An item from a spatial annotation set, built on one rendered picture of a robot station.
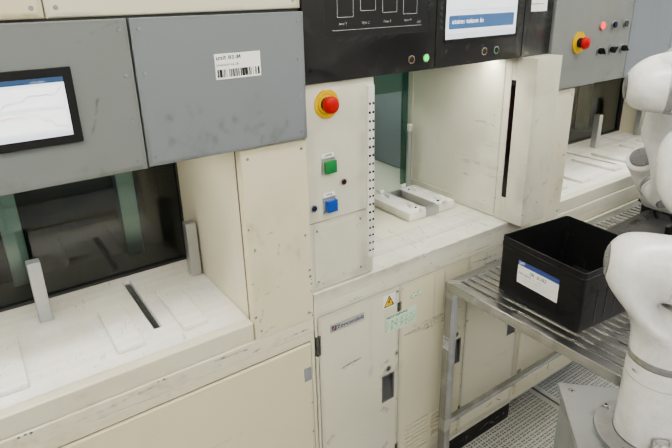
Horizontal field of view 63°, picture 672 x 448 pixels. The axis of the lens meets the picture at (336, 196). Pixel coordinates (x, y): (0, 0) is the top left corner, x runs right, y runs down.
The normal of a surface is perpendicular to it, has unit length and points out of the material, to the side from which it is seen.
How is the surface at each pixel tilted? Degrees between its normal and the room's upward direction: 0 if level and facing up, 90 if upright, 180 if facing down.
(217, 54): 90
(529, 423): 0
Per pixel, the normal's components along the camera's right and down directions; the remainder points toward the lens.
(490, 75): -0.82, 0.22
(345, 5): 0.57, 0.28
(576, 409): -0.02, -0.94
